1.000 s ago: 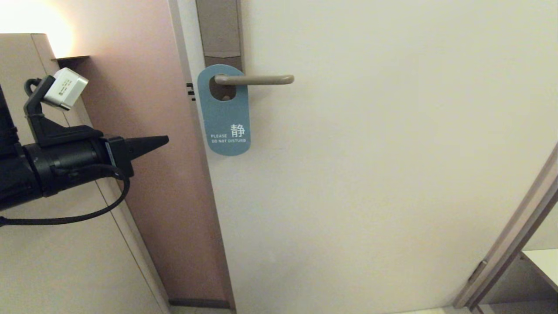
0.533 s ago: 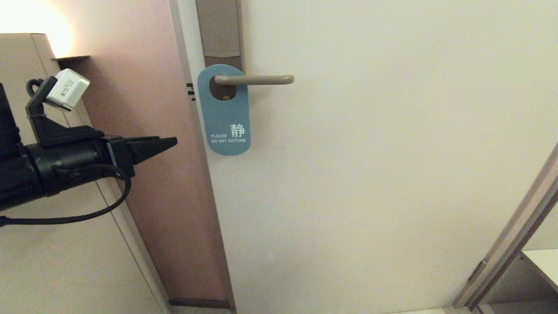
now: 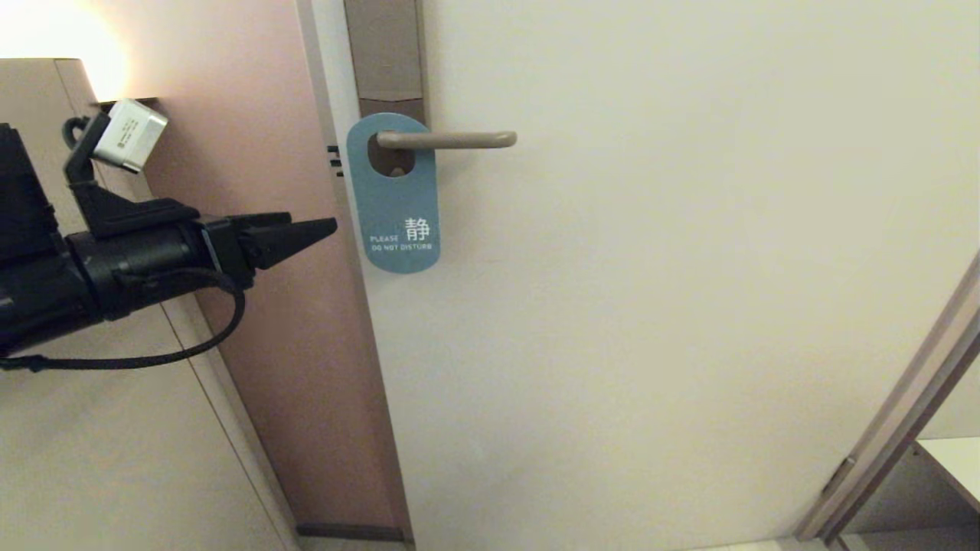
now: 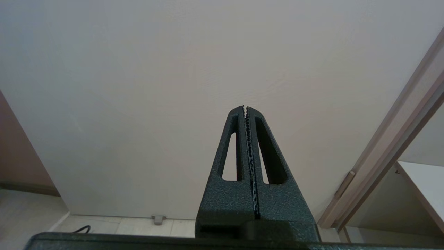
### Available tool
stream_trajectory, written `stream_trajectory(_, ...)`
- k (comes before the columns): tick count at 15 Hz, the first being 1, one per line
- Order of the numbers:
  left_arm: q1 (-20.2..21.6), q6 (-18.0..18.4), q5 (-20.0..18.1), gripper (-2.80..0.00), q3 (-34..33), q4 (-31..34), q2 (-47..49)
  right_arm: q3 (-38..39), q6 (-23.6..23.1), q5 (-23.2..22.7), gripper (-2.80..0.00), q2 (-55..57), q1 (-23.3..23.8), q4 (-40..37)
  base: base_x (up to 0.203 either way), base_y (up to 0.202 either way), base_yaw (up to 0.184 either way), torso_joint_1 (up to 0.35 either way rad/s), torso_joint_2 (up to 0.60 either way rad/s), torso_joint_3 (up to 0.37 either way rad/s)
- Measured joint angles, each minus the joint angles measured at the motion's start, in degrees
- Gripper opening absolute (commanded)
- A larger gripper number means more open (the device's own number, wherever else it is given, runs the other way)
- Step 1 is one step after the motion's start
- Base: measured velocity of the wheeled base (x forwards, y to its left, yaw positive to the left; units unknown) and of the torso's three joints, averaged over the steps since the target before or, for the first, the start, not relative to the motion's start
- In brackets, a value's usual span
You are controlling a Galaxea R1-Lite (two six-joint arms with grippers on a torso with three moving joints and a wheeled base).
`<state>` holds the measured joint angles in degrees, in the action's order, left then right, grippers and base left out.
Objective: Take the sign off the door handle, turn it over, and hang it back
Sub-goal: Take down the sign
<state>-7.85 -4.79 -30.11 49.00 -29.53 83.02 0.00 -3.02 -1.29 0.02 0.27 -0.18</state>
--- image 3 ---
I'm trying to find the dark wall lamp fixture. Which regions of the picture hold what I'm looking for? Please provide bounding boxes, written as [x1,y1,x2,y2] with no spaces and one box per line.
[90,97,159,116]

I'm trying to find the beige cabinet panel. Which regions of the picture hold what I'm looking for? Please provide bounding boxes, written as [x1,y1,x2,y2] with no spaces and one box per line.
[0,58,299,551]

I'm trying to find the beige metal door handle lever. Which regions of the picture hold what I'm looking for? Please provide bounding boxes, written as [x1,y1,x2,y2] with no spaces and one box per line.
[376,130,518,150]

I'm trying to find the white room door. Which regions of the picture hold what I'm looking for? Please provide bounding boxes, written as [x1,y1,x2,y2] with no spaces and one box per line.
[312,0,980,550]

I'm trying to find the bronze door lock plate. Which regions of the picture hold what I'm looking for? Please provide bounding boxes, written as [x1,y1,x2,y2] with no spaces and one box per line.
[343,0,428,175]

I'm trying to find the blue and white door hanger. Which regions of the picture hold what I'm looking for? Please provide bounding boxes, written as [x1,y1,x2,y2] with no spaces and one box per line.
[346,112,442,275]

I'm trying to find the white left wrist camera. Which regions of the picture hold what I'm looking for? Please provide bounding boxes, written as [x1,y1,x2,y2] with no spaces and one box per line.
[92,99,169,174]

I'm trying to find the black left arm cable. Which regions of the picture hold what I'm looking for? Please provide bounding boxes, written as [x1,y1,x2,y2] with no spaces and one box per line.
[0,268,247,372]

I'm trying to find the small metal frame hinge plate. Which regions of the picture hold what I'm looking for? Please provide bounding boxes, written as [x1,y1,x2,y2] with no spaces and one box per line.
[823,457,857,497]

